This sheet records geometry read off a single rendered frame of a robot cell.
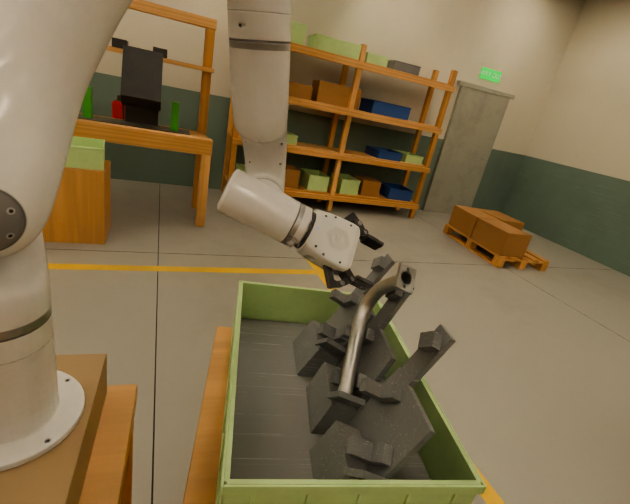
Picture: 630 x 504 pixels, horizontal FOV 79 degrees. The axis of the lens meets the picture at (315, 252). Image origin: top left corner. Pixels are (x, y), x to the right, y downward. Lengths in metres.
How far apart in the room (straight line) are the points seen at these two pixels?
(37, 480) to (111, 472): 0.13
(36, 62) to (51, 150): 0.09
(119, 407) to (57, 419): 0.17
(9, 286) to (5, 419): 0.20
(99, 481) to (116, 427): 0.11
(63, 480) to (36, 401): 0.11
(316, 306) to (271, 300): 0.14
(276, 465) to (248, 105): 0.62
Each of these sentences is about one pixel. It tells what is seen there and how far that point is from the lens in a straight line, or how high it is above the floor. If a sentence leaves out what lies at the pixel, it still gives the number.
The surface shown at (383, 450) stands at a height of 0.97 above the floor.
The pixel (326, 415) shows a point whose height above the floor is 0.90.
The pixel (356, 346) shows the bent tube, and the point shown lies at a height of 1.01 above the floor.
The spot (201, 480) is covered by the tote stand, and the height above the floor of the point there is 0.79.
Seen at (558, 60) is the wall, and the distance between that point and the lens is 8.47.
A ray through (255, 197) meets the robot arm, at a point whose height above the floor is 1.30.
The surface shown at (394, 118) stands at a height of 1.42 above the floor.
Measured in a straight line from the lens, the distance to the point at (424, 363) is 0.73.
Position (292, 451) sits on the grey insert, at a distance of 0.83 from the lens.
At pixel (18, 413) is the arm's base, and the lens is 0.70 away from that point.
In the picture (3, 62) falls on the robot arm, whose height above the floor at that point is 1.44.
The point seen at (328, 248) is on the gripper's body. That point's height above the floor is 1.23.
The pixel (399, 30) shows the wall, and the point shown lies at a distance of 6.44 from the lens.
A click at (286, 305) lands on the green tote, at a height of 0.90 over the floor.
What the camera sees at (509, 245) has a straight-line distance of 5.24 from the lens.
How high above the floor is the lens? 1.47
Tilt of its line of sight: 21 degrees down
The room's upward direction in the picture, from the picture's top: 12 degrees clockwise
